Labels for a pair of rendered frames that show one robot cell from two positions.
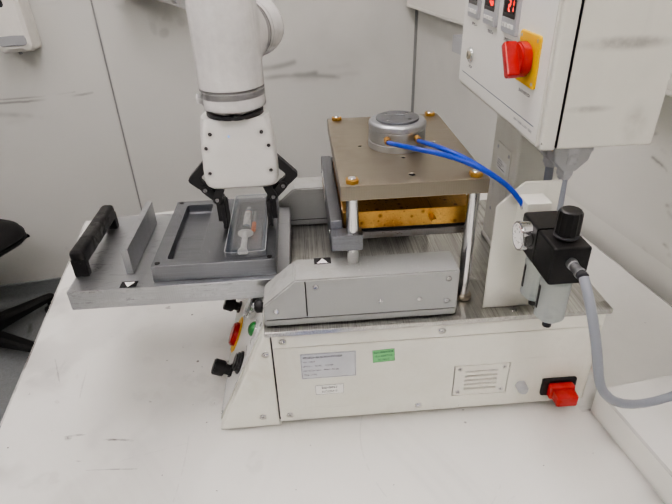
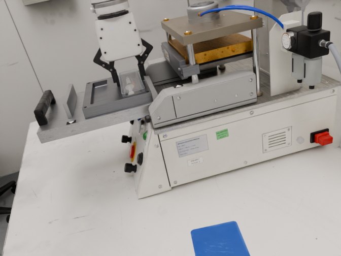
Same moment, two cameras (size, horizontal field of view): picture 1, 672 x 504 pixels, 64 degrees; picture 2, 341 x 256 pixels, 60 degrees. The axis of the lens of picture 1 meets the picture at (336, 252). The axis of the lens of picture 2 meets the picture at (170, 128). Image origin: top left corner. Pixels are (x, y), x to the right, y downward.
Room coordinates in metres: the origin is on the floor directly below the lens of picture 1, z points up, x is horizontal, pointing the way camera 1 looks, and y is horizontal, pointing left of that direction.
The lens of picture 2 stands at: (-0.05, 0.09, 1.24)
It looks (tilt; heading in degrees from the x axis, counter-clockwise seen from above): 28 degrees down; 357
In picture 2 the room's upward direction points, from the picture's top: 12 degrees counter-clockwise
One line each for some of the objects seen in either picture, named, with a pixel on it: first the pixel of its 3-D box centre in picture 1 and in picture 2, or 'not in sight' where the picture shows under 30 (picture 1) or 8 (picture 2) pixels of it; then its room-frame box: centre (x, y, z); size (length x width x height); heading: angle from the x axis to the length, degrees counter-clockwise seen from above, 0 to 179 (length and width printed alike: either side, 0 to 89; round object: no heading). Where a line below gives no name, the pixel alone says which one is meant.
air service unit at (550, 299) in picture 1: (543, 259); (302, 51); (0.50, -0.23, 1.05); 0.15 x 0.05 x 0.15; 3
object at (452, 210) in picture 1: (395, 175); (206, 37); (0.71, -0.09, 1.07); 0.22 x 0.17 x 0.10; 3
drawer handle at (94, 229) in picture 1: (95, 237); (45, 105); (0.69, 0.35, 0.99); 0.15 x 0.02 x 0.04; 3
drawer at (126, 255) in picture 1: (191, 243); (100, 99); (0.70, 0.22, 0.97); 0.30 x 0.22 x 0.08; 93
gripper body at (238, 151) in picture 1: (239, 143); (117, 33); (0.71, 0.13, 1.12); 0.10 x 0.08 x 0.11; 93
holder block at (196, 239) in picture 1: (222, 234); (116, 91); (0.70, 0.17, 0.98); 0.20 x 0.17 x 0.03; 3
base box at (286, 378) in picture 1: (389, 308); (215, 119); (0.70, -0.08, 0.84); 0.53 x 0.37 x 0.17; 93
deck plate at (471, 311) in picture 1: (414, 254); (224, 84); (0.72, -0.12, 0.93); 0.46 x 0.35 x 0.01; 93
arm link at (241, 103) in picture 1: (231, 97); (110, 7); (0.71, 0.13, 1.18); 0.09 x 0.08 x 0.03; 93
